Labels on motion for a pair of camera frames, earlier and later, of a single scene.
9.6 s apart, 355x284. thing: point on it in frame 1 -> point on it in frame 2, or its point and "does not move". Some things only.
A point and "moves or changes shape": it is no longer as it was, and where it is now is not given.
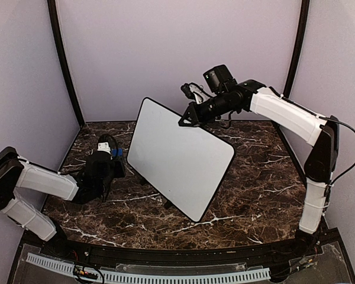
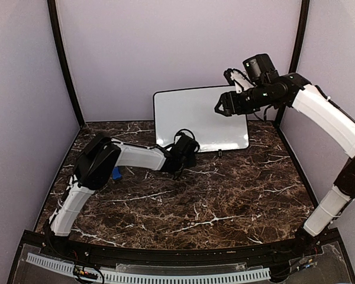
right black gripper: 195,117 -> 231,105
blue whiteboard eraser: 118,152 moves or changes shape
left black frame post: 56,29 does not move
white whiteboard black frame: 187,163 -> 193,109
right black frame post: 300,46 does not move
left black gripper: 120,171 -> 193,161
